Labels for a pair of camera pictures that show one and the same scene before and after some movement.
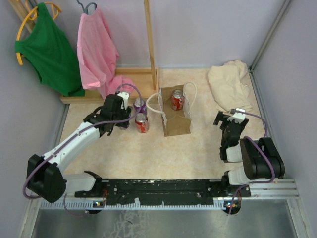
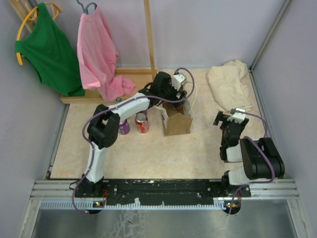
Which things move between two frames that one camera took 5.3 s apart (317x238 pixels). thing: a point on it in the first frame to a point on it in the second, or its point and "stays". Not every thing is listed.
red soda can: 142,123 stays
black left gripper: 126,113 to 174,97
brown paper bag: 175,122 stays
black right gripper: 222,117 stays
